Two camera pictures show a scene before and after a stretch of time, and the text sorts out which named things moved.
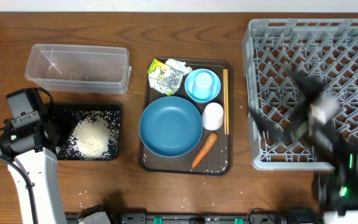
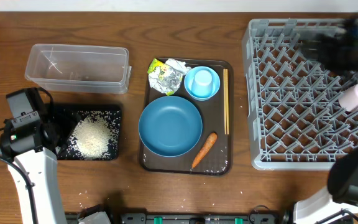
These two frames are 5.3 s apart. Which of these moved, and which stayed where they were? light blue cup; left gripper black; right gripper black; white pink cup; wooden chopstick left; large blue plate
Moved: right gripper black; white pink cup
Stayed: large blue plate; left gripper black; light blue cup; wooden chopstick left
